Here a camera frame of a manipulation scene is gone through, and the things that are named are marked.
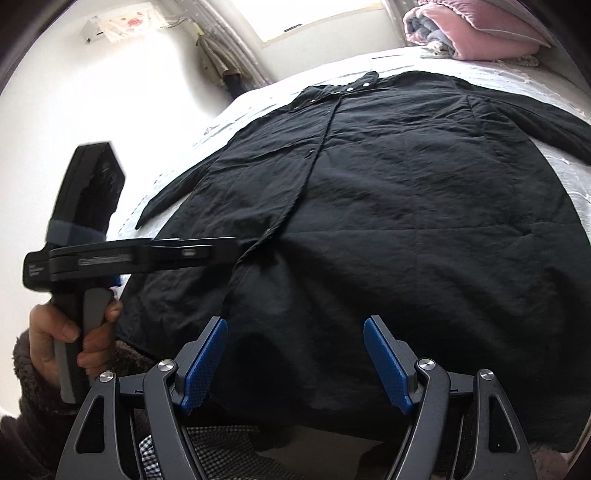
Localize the brown fluffy garment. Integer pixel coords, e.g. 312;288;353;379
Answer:
111;339;158;377

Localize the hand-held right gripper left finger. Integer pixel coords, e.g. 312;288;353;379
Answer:
55;316;229;480

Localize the folded pink quilt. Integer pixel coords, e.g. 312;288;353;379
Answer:
403;4;543;62

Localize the pink and grey pillow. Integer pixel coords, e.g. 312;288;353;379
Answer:
450;0;555;47

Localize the person's left hand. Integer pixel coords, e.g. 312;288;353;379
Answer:
28;298;124;377

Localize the grey checked bedspread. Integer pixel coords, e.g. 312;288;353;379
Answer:
111;46;591;259

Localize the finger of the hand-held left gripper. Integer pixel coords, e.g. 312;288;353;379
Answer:
136;236;238;271

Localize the hanging grey garment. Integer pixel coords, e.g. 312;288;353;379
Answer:
196;34;250;97

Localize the grey dotted curtain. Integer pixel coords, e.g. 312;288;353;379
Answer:
189;0;273;88
382;0;416;47

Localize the covered air conditioner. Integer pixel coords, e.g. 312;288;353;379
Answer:
82;2;155;44

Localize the window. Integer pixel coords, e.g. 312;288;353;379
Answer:
240;0;393;44

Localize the black jacket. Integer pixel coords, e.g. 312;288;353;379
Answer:
117;69;591;455

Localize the black white checked cloth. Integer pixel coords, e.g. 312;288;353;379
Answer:
139;425;287;480

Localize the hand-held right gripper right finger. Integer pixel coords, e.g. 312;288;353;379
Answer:
363;315;539;480

